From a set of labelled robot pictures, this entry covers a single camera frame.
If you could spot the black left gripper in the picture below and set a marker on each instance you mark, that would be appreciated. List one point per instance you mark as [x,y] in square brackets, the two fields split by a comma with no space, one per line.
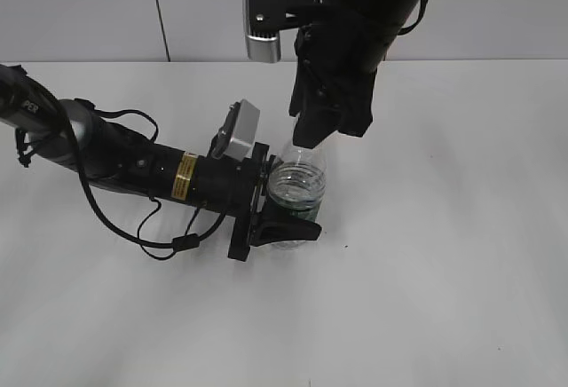
[272,227]

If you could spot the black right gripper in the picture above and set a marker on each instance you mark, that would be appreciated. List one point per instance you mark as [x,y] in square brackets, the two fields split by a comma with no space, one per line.
[332,92]

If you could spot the clear cestbon water bottle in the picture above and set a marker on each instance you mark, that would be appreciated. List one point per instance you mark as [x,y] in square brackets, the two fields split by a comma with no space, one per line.
[297,183]

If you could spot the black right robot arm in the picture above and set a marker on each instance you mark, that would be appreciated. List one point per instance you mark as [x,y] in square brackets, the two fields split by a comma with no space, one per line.
[379,23]

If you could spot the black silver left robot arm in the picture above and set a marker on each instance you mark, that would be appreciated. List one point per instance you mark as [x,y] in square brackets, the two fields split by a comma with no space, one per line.
[229,180]

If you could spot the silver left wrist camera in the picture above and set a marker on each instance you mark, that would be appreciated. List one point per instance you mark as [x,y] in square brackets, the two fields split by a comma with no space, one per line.
[236,136]

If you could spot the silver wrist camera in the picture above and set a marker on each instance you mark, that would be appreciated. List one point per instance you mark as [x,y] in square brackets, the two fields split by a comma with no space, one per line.
[236,136]
[264,20]

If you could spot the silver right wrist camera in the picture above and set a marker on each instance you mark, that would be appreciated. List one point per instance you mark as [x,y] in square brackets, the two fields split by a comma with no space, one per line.
[264,20]

